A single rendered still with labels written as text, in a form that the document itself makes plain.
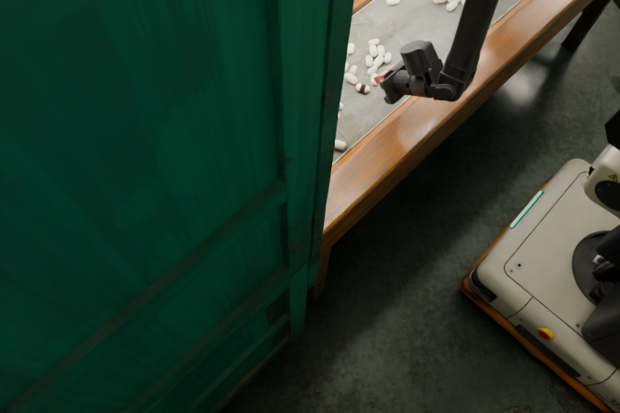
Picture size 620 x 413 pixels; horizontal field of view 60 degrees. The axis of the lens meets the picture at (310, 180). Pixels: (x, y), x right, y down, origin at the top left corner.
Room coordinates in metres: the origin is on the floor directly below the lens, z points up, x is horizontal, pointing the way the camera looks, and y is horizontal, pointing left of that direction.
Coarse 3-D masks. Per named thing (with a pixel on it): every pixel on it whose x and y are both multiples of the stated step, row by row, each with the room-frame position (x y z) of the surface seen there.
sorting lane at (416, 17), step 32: (384, 0) 1.17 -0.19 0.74; (416, 0) 1.18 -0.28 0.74; (512, 0) 1.20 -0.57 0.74; (352, 32) 1.04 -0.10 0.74; (384, 32) 1.05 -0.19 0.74; (416, 32) 1.05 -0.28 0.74; (448, 32) 1.06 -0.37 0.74; (352, 64) 0.93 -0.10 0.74; (384, 64) 0.94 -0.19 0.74; (352, 96) 0.82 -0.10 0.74; (384, 96) 0.83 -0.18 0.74; (352, 128) 0.72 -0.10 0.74
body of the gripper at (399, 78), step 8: (400, 72) 0.79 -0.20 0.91; (384, 80) 0.76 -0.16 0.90; (392, 80) 0.77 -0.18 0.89; (400, 80) 0.76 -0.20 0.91; (408, 80) 0.75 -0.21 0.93; (384, 88) 0.75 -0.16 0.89; (392, 88) 0.76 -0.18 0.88; (400, 88) 0.75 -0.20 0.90; (408, 88) 0.73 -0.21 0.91; (392, 96) 0.74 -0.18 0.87; (400, 96) 0.75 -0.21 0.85; (392, 104) 0.73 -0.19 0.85
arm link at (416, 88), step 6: (426, 72) 0.73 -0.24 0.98; (414, 78) 0.74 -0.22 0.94; (420, 78) 0.73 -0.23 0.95; (426, 78) 0.72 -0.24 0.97; (414, 84) 0.73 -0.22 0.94; (420, 84) 0.72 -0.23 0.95; (426, 84) 0.72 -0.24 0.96; (414, 90) 0.72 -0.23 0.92; (420, 90) 0.71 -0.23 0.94; (426, 90) 0.71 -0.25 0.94; (420, 96) 0.71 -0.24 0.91; (426, 96) 0.70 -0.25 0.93; (432, 96) 0.71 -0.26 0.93
